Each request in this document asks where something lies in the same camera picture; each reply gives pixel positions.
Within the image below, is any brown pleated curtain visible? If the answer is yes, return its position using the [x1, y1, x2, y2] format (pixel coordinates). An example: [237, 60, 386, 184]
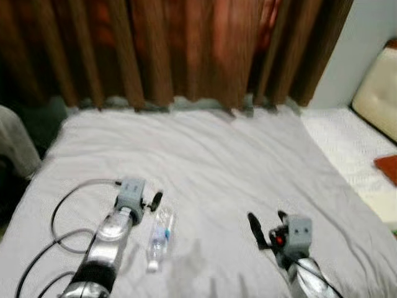
[0, 0, 355, 112]

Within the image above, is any flat orange red object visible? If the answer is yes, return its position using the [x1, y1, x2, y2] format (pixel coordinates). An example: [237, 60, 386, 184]
[373, 154, 397, 186]

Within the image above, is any cream padded headboard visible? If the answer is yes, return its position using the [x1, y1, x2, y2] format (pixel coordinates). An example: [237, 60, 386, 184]
[350, 38, 397, 142]

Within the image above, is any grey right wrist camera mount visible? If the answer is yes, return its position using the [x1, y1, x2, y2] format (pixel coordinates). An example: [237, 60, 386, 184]
[285, 215, 313, 254]

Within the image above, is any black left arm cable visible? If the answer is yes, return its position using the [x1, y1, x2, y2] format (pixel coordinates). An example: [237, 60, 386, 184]
[14, 178, 123, 298]

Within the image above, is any grey bed blanket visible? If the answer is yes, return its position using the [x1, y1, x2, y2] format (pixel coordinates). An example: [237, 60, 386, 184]
[0, 102, 397, 298]

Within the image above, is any clear plastic water bottle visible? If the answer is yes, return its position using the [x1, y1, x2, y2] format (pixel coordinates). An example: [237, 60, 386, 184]
[145, 207, 177, 274]

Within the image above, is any grey fabric bundle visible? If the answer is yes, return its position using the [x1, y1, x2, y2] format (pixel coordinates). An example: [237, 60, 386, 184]
[0, 104, 41, 181]

